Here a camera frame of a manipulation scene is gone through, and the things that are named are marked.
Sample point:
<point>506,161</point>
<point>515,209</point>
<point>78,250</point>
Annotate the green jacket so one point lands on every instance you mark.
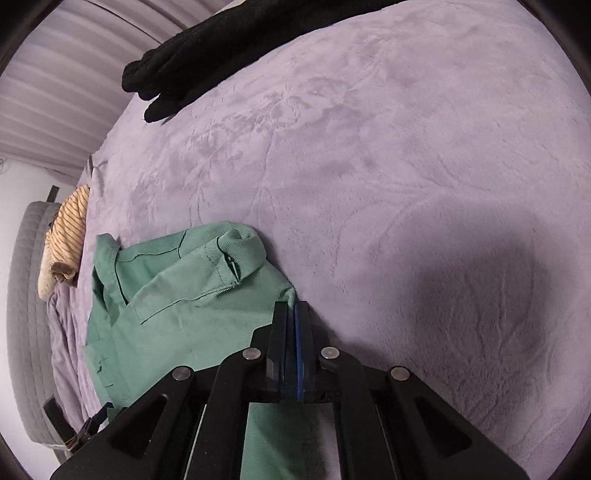
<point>184,314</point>

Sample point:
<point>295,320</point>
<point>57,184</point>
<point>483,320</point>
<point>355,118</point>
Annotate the black garment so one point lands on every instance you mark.
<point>207,50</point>

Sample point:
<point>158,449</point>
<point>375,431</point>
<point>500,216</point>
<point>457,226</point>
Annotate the grey padded headboard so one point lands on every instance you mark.
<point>27,300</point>

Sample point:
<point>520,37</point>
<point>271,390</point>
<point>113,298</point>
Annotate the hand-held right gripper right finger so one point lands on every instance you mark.
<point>301,337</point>

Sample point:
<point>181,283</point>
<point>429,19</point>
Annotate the pale pleated curtain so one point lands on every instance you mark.
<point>60,92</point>

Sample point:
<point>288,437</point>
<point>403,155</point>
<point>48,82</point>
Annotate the yellow striped cloth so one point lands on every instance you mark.
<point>69,221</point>

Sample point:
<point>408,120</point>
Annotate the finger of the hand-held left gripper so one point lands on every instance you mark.
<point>57,417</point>

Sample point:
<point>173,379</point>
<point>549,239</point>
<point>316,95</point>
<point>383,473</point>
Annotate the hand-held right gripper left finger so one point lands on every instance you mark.
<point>280,332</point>

